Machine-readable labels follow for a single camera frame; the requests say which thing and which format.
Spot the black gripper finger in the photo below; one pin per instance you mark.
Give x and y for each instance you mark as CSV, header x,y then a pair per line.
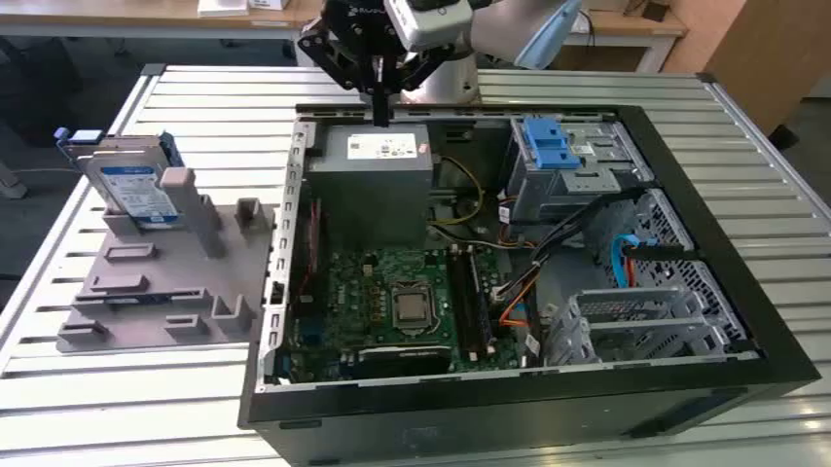
x,y
338,58
422,65

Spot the hard disk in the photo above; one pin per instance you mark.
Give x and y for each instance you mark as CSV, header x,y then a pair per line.
x,y
133,190

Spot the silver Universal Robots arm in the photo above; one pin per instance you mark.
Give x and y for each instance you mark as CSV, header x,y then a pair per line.
x,y
501,29

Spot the small white box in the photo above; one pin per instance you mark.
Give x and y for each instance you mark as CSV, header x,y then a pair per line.
x,y
267,4

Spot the large white box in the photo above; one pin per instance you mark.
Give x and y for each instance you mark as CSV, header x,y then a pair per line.
x,y
225,7

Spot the blue plastic latch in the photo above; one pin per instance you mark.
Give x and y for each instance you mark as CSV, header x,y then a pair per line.
x,y
549,146

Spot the grey power supply unit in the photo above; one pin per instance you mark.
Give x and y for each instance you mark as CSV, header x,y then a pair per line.
x,y
370,204

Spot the grey metal drive cage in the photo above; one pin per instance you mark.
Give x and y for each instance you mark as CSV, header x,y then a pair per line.
x,y
585,187

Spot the small dark brown box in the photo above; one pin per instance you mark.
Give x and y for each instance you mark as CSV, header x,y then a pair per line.
x,y
653,10

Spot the black CPU socket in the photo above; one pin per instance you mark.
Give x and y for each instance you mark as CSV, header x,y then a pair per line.
x,y
410,287

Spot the black mesh bin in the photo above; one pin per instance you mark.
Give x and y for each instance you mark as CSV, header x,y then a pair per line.
x,y
39,97

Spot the black RAM slot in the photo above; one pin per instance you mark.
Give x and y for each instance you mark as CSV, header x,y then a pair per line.
x,y
462,301

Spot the silver CPU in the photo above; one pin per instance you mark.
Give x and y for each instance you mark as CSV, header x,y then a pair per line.
x,y
411,309

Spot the grey plastic parts rack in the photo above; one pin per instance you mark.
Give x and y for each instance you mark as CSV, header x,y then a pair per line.
x,y
162,272

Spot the green motherboard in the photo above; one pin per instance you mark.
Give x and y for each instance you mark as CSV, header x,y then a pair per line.
x,y
354,316

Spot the brown wooden cabinet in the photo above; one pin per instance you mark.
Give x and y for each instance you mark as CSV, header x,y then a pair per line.
x,y
780,58

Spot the grey desk foot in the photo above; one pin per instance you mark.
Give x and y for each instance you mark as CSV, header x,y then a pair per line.
x,y
10,182

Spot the dark blue RAM stick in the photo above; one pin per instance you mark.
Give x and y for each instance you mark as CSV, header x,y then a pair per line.
x,y
133,299

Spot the black graphics card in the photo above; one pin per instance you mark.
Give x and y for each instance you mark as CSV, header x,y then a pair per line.
x,y
403,362

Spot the black open PC case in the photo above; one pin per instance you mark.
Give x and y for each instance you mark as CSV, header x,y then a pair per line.
x,y
454,428

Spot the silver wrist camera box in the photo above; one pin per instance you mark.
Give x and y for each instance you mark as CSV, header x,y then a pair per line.
x,y
435,22

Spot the wooden desk white frame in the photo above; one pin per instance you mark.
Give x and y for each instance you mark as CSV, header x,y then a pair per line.
x,y
637,26
130,14

